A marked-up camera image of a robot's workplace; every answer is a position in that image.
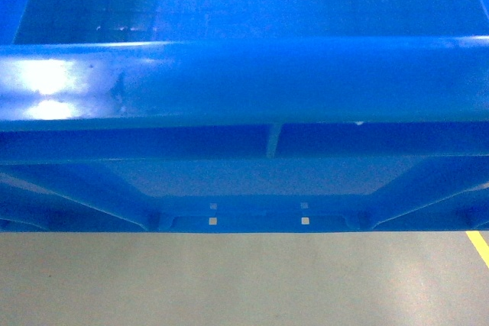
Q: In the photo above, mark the large blue plastic crate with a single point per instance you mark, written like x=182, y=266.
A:
x=244, y=116

